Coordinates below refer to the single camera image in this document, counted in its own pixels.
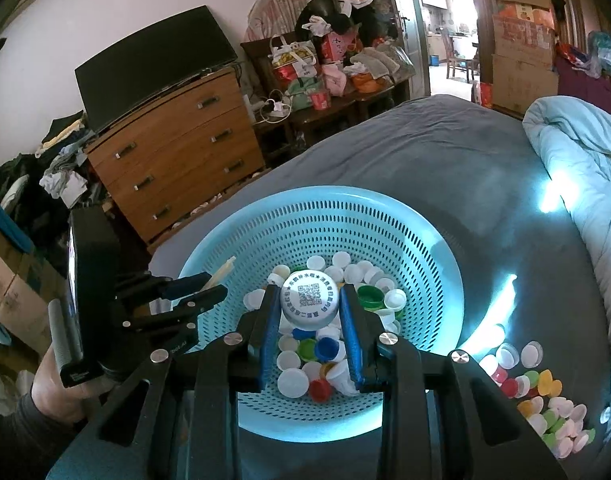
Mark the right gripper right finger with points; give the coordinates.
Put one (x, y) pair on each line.
(443, 417)

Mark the person left hand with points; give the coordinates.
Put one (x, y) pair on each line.
(65, 405)

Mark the black television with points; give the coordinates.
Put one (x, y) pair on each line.
(140, 66)

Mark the cluttered side table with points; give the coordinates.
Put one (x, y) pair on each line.
(321, 66)

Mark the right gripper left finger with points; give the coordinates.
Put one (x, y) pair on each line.
(179, 414)

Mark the wooden drawer dresser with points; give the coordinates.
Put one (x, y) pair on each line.
(177, 152)

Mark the light blue perforated basket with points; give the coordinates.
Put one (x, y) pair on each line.
(289, 228)

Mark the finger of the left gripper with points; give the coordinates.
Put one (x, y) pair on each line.
(187, 310)
(175, 284)

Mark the white QR label cap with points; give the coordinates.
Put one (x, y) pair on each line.
(309, 299)

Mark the cardboard boxes stack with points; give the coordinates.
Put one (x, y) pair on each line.
(523, 59)

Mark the light blue grey duvet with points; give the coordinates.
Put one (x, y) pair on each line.
(573, 140)

